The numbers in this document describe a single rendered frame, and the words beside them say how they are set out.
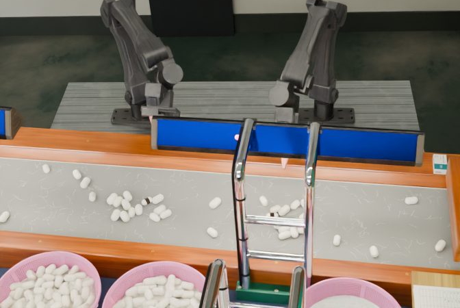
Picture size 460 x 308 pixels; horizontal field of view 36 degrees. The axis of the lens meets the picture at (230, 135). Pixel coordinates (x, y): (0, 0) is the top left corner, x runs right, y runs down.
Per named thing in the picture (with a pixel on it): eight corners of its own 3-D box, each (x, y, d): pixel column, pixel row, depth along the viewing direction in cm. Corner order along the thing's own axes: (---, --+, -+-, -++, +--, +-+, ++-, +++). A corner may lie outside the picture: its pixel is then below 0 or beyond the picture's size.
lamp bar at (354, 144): (159, 129, 174) (155, 105, 170) (420, 144, 164) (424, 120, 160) (150, 150, 168) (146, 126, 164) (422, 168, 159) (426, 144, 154)
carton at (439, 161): (432, 159, 201) (433, 153, 199) (445, 159, 200) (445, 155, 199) (433, 174, 196) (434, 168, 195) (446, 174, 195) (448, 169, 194)
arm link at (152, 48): (172, 50, 199) (126, -21, 213) (144, 61, 196) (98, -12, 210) (171, 78, 209) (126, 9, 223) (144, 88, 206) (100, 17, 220)
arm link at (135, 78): (155, 99, 229) (128, 1, 215) (135, 106, 226) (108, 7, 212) (147, 94, 234) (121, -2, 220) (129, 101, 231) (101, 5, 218)
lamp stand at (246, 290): (247, 242, 193) (239, 113, 164) (321, 248, 190) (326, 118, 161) (236, 300, 179) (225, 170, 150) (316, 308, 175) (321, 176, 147)
